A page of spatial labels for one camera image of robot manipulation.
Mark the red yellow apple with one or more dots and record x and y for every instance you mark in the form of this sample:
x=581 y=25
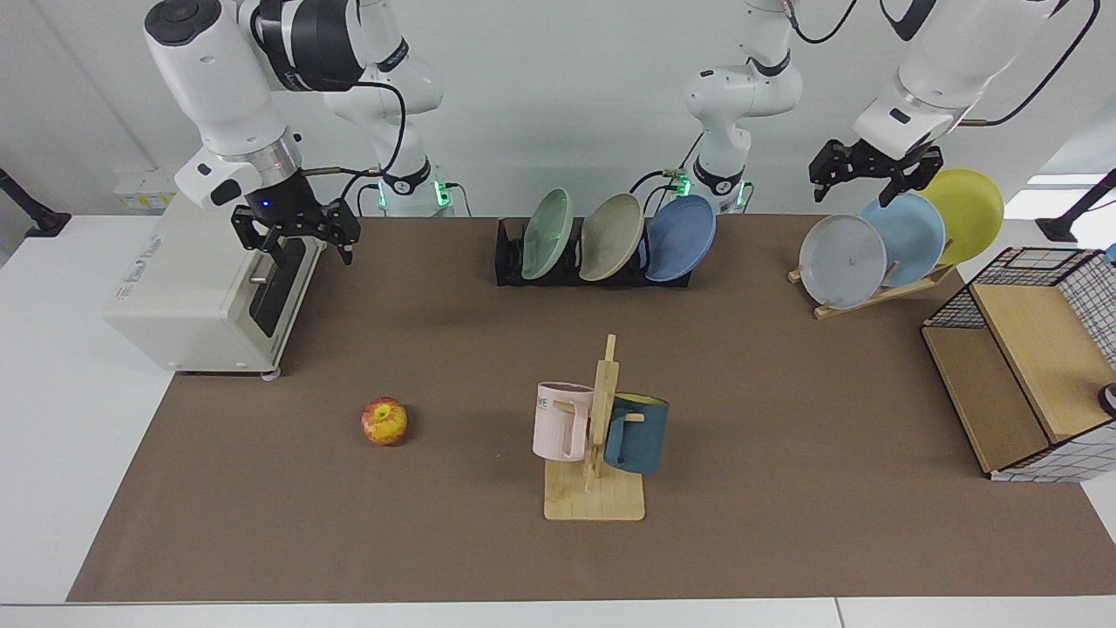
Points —
x=384 y=422

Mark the light blue plate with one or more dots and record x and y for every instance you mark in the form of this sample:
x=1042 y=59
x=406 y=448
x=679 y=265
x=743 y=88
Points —
x=911 y=240

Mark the yellow plate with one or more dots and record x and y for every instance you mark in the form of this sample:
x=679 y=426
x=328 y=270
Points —
x=968 y=218

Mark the grey plate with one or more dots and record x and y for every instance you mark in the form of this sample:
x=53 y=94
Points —
x=841 y=262

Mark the wooden plate rack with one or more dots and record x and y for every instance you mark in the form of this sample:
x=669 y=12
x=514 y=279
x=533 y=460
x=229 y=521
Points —
x=907 y=286

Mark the black dish rack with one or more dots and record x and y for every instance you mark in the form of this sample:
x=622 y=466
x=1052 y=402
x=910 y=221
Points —
x=508 y=262

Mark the pale green plate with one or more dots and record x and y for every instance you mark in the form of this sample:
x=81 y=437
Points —
x=547 y=234

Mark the beige plate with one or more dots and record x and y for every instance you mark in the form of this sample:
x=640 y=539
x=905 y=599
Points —
x=610 y=237

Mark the pale toaster oven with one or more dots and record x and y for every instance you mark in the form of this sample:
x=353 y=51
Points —
x=174 y=296

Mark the black clamp stand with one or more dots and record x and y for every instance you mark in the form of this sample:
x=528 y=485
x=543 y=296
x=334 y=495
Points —
x=35 y=218
x=1072 y=218

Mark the pink cup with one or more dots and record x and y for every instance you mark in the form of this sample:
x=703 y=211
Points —
x=558 y=423

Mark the brown table cloth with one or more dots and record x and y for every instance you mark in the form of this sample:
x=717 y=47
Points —
x=785 y=488

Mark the dark blue cup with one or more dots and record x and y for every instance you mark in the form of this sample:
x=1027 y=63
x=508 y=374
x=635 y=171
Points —
x=641 y=440

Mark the wooden cup stand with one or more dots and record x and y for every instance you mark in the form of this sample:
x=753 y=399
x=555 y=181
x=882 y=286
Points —
x=593 y=501

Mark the white wall socket box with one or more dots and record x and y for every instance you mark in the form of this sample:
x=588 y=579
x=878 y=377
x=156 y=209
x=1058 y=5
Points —
x=144 y=194

